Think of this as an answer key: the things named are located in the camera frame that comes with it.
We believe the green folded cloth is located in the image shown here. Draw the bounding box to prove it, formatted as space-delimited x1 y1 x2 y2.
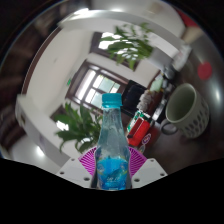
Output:
149 74 164 93

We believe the wall lamp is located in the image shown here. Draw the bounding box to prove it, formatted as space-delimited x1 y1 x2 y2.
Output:
34 146 46 158

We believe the flat round red coaster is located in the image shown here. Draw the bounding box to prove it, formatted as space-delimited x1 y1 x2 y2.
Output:
196 61 213 81

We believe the red carpeted staircase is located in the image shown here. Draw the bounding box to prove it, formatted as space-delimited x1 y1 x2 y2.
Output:
176 8 201 29

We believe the black chair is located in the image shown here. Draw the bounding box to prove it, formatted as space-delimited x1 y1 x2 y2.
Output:
121 79 148 118

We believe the potted plant in white pot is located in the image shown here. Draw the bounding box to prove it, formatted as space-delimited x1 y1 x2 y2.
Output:
53 101 103 154
99 22 174 73

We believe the clear blue-capped drink bottle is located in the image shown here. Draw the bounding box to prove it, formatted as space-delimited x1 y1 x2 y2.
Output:
90 93 133 192

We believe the dark wooden double door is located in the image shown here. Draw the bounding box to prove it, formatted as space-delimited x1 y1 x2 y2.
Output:
64 59 129 113

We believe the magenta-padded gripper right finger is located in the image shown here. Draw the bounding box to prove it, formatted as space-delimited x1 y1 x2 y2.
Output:
127 146 168 188

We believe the tray with tea items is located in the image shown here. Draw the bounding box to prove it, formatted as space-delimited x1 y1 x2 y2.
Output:
137 89 158 113

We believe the red box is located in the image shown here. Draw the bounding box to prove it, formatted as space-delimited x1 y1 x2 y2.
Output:
125 111 155 148

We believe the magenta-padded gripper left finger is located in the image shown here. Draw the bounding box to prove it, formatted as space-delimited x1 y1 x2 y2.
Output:
55 146 98 188

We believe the grey dotted mug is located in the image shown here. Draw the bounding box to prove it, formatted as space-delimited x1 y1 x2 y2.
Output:
159 83 210 139

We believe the dark-framed window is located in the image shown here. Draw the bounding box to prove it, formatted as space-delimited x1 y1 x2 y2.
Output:
49 104 73 134
91 31 116 51

